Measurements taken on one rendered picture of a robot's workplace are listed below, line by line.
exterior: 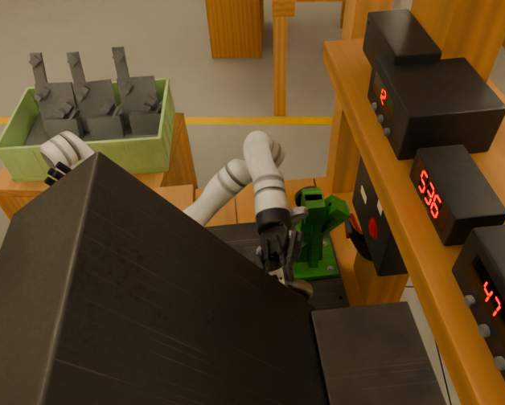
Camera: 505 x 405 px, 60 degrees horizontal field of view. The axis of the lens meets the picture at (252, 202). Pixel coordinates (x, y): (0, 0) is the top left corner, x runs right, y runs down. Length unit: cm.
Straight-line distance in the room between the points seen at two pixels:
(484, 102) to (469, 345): 32
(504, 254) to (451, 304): 8
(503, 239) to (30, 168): 167
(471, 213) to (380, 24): 37
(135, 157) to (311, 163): 149
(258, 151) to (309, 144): 211
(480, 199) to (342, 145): 85
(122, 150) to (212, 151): 140
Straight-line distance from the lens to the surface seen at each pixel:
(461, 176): 57
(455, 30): 71
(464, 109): 63
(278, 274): 85
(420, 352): 82
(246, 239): 134
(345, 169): 143
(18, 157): 185
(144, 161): 173
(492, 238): 48
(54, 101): 200
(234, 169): 101
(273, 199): 91
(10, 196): 197
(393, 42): 72
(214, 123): 329
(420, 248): 54
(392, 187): 60
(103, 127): 189
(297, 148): 303
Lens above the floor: 195
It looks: 47 degrees down
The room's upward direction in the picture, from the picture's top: 4 degrees counter-clockwise
